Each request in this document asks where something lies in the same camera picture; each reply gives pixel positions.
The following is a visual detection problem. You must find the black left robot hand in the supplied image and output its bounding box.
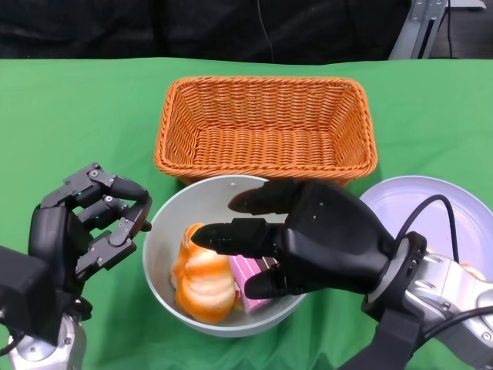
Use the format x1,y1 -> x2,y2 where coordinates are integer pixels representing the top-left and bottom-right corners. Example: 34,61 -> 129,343
29,162 -> 153,294

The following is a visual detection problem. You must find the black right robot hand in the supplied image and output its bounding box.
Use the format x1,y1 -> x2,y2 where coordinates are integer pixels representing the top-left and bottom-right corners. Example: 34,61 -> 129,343
191,179 -> 397,300

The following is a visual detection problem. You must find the pale green bowl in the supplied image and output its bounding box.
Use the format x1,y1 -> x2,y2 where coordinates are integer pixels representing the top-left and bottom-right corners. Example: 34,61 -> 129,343
141,174 -> 309,338

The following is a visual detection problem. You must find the oblong orange striped bread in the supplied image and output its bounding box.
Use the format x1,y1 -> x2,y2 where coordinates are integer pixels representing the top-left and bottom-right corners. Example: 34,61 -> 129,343
170,222 -> 236,324

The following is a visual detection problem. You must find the round orange striped bread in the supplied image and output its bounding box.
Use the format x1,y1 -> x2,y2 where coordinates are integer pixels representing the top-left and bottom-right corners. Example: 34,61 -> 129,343
425,246 -> 488,282

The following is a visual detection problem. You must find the magenta striped cake slice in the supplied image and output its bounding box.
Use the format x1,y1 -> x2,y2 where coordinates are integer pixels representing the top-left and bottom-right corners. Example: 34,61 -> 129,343
229,256 -> 280,315

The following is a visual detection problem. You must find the orange wicker basket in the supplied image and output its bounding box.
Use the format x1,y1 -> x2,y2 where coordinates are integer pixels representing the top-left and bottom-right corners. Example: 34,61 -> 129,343
153,76 -> 377,186

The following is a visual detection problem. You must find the lavender plate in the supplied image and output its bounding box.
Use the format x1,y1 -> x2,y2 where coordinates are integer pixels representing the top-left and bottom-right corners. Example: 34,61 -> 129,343
357,176 -> 493,286

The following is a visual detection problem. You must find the green tablecloth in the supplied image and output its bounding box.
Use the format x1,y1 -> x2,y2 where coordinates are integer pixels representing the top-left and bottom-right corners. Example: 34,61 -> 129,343
0,57 -> 493,370

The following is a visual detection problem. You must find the grey metal stand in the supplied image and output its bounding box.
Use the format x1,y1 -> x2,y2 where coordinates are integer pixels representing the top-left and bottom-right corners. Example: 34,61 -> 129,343
388,0 -> 488,61

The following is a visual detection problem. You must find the black backdrop cloth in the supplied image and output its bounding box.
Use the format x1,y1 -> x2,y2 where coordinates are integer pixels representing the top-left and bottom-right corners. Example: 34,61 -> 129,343
0,0 -> 411,65

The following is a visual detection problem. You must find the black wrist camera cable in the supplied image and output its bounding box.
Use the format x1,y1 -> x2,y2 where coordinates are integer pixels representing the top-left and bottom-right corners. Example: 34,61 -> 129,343
394,194 -> 461,267

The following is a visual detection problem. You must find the black cable beside stand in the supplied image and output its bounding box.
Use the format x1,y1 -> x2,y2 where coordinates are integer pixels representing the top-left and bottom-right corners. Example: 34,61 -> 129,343
446,7 -> 455,59

